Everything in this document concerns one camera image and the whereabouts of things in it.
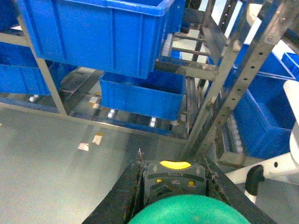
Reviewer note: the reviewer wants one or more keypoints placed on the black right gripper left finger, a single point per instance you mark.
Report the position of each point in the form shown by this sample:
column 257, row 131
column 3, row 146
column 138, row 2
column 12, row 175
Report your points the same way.
column 125, row 198

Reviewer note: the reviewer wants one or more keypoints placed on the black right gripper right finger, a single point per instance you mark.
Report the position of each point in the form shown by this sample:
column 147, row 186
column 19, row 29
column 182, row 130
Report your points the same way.
column 220, row 187

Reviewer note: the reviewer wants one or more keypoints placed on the green mushroom push button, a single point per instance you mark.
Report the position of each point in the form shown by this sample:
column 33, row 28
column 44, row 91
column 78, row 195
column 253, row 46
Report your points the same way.
column 174, row 192

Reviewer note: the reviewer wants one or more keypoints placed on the blue bin lower shelf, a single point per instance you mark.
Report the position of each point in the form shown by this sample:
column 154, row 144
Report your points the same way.
column 158, row 96

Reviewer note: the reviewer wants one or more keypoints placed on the large blue bin on shelf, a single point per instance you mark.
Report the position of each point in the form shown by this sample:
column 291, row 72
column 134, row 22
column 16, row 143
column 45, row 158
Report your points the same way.
column 119, row 36

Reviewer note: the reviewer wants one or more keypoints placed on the blue bin right side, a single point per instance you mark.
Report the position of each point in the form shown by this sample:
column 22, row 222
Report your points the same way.
column 263, row 115

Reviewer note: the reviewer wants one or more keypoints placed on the blue bin upper left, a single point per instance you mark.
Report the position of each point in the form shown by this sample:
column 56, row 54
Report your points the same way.
column 19, row 72

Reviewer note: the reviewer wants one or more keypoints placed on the steel rack upright frame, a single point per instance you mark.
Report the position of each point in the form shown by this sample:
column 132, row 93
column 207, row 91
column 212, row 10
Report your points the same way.
column 218, row 70

